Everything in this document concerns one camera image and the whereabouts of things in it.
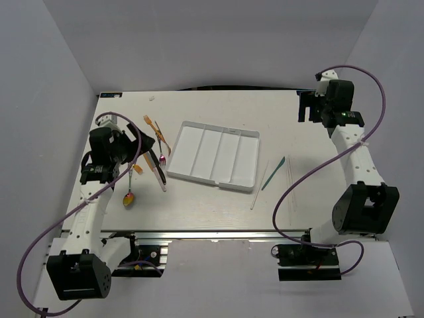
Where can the orange plastic fork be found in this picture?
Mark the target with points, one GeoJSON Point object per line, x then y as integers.
{"type": "Point", "coordinates": [137, 169]}
{"type": "Point", "coordinates": [149, 122]}

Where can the teal plastic knife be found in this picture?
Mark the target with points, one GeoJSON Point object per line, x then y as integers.
{"type": "Point", "coordinates": [280, 164]}

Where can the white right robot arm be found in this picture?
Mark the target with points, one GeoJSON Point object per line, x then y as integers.
{"type": "Point", "coordinates": [368, 203]}

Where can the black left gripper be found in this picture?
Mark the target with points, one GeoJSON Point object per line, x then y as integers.
{"type": "Point", "coordinates": [118, 136]}

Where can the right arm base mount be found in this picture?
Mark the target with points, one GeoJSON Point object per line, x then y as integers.
{"type": "Point", "coordinates": [301, 263]}

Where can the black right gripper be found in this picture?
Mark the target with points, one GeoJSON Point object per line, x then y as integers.
{"type": "Point", "coordinates": [307, 99]}

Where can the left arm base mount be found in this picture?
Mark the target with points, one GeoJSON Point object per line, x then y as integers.
{"type": "Point", "coordinates": [148, 250]}

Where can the black knife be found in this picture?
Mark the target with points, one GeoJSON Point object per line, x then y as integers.
{"type": "Point", "coordinates": [156, 166]}

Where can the white chopstick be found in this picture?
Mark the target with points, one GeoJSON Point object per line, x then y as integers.
{"type": "Point", "coordinates": [259, 187]}

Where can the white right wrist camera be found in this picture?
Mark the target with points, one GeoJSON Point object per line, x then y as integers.
{"type": "Point", "coordinates": [323, 80]}

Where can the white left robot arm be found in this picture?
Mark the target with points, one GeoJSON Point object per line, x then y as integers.
{"type": "Point", "coordinates": [84, 266]}

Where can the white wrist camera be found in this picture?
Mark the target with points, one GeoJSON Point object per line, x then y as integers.
{"type": "Point", "coordinates": [108, 121]}
{"type": "Point", "coordinates": [323, 80]}

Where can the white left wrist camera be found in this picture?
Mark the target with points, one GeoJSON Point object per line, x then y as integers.
{"type": "Point", "coordinates": [108, 121]}

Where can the rose gold metal fork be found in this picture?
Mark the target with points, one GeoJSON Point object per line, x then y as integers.
{"type": "Point", "coordinates": [161, 137]}

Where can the aluminium table rail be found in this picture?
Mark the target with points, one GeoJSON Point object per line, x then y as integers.
{"type": "Point", "coordinates": [215, 235]}

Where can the white divided cutlery tray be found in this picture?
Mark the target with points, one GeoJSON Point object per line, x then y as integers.
{"type": "Point", "coordinates": [216, 156]}

